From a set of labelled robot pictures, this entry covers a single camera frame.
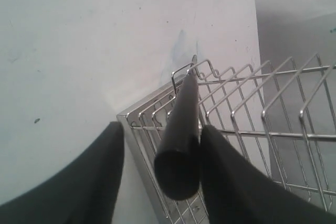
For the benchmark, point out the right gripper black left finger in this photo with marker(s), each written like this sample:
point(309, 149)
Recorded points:
point(85, 191)

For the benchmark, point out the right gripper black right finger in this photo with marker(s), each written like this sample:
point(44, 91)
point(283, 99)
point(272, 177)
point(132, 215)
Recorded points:
point(235, 191)

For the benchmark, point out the black handled knife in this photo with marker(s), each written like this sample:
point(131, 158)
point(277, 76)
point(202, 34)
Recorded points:
point(176, 164)

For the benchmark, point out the wire metal utensil rack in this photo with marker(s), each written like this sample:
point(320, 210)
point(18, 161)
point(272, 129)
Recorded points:
point(282, 118)

